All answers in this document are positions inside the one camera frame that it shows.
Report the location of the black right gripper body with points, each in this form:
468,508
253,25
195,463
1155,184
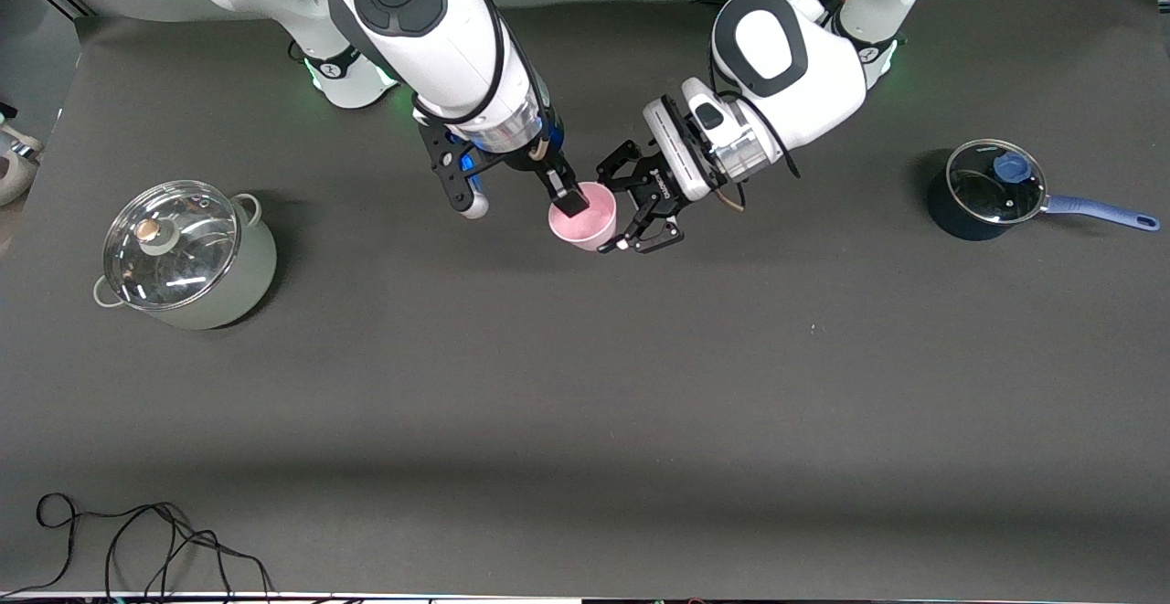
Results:
539,160

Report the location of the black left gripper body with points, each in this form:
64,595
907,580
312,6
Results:
654,185

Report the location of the pink plastic cup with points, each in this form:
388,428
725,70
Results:
585,220

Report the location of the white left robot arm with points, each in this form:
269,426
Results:
804,65

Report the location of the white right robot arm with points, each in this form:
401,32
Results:
430,28

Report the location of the pale green stock pot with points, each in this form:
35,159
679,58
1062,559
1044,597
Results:
247,275

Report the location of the glass saucepan lid blue knob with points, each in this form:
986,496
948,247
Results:
983,188

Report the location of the glass stock pot lid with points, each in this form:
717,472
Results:
183,257

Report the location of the white beige device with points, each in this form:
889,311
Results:
14,174

